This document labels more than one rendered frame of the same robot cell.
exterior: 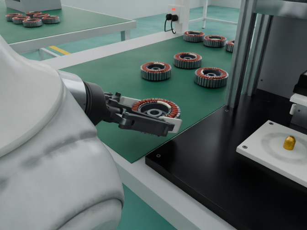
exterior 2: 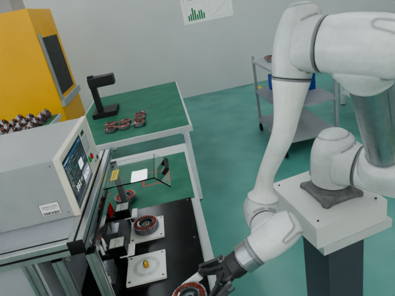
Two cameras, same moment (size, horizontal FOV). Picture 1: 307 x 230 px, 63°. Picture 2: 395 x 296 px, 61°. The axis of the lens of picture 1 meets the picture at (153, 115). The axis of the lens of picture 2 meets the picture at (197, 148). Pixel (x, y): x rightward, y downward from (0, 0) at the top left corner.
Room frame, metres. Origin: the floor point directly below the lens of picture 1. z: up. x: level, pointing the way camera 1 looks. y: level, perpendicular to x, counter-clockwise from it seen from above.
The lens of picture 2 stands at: (0.98, 0.61, 1.66)
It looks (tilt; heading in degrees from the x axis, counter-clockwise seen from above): 23 degrees down; 222
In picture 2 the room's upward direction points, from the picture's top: 12 degrees counter-clockwise
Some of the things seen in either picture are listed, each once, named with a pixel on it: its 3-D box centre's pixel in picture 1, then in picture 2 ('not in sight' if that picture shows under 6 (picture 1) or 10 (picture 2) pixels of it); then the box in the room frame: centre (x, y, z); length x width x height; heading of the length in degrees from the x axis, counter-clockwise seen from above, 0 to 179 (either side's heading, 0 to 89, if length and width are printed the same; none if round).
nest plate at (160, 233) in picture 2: not in sight; (147, 229); (0.24, -0.45, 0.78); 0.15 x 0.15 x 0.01; 45
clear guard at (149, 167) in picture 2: not in sight; (131, 175); (0.21, -0.48, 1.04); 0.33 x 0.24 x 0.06; 135
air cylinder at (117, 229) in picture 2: not in sight; (114, 232); (0.34, -0.55, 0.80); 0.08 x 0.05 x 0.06; 45
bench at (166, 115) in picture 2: not in sight; (141, 140); (-1.23, -2.17, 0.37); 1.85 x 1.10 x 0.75; 45
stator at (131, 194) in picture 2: not in sight; (125, 197); (0.08, -0.78, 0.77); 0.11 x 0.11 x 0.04
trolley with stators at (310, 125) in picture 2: not in sight; (293, 96); (-2.42, -0.89, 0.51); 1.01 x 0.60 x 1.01; 45
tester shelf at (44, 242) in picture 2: not in sight; (43, 201); (0.55, -0.59, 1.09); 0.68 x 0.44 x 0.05; 45
